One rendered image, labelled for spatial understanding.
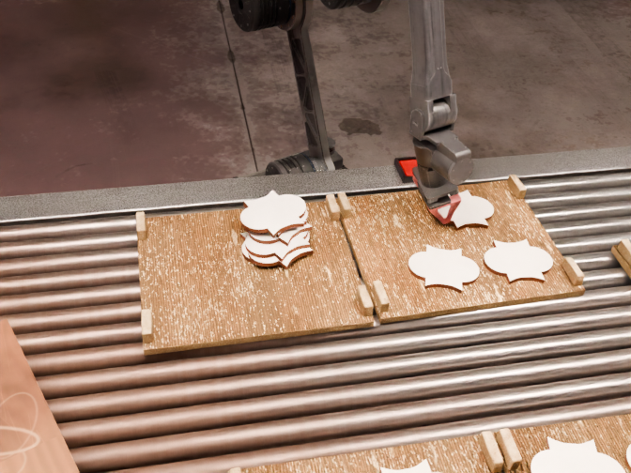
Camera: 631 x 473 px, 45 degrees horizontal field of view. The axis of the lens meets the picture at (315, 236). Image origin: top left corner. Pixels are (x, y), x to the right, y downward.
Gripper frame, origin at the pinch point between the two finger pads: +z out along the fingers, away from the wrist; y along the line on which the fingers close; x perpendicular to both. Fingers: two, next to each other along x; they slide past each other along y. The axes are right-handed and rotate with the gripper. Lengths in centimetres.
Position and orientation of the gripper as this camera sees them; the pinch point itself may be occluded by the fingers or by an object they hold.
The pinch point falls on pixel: (439, 209)
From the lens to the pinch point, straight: 162.9
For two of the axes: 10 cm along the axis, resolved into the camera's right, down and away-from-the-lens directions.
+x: 9.4, -3.3, 0.0
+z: 2.4, 6.7, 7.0
